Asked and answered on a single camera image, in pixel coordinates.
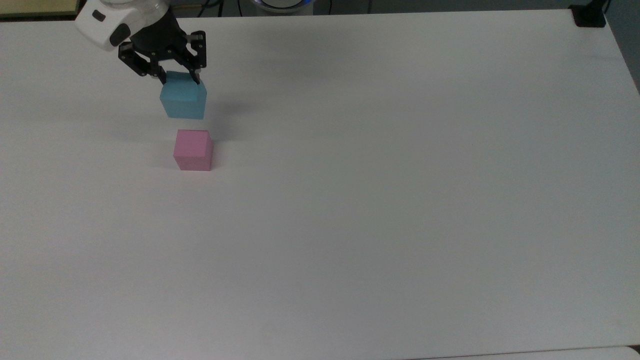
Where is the black corner clamp block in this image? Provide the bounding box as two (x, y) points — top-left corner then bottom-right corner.
(571, 0), (609, 28)

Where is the blue cube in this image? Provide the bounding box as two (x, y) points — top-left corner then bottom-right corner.
(159, 70), (207, 121)

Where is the wooden cabinet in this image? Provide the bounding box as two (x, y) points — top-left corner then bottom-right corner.
(0, 0), (82, 19)

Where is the pink cube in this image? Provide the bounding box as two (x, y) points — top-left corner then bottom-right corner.
(173, 129), (214, 172)

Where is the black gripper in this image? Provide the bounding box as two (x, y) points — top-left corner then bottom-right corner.
(118, 12), (207, 85)

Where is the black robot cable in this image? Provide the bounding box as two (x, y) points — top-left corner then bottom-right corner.
(196, 0), (227, 17)

